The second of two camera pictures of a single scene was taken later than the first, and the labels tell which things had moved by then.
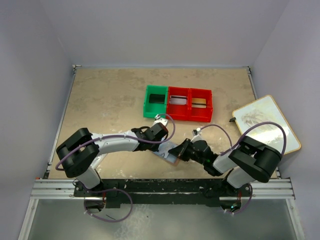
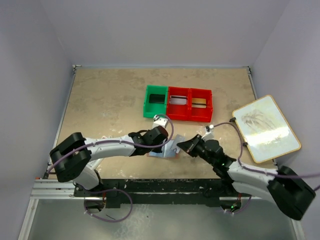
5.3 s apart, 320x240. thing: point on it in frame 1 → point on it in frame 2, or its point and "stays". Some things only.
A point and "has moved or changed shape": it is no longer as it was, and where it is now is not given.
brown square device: [164, 148] has moved or changed shape
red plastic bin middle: [178, 111] stays
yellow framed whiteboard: [263, 110] stays
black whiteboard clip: [232, 119] stays
